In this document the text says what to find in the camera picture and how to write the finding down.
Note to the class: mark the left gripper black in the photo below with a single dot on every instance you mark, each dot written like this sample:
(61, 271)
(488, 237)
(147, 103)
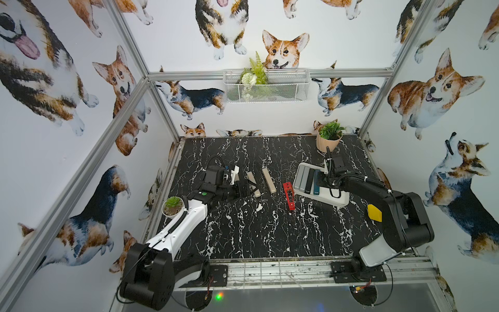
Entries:
(242, 187)

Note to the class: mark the teal plier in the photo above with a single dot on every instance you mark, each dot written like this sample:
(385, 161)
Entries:
(316, 187)

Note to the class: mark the black plier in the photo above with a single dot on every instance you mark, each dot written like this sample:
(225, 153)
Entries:
(310, 180)

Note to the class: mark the grey plier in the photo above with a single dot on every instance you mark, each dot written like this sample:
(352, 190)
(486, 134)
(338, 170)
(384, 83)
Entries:
(304, 179)
(298, 177)

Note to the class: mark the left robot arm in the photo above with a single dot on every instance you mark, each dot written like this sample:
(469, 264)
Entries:
(151, 271)

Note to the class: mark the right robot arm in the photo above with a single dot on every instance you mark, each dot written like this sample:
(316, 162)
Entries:
(402, 216)

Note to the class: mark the white storage tray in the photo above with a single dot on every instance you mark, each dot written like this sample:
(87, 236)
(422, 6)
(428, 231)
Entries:
(332, 197)

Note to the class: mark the pink potted plant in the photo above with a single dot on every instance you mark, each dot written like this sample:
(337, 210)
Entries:
(329, 136)

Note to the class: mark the small white potted succulent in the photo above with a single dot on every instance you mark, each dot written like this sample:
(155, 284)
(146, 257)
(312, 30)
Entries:
(172, 206)

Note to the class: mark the fern with white flower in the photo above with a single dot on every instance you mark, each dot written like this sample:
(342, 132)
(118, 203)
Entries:
(253, 80)

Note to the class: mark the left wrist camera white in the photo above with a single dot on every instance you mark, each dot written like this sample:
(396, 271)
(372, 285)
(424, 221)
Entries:
(234, 174)

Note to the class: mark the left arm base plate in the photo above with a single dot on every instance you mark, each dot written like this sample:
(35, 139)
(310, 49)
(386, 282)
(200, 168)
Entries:
(212, 275)

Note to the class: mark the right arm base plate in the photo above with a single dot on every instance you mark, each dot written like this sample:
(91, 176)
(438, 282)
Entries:
(354, 272)

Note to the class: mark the white wire wall basket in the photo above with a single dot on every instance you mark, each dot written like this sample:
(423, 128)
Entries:
(283, 86)

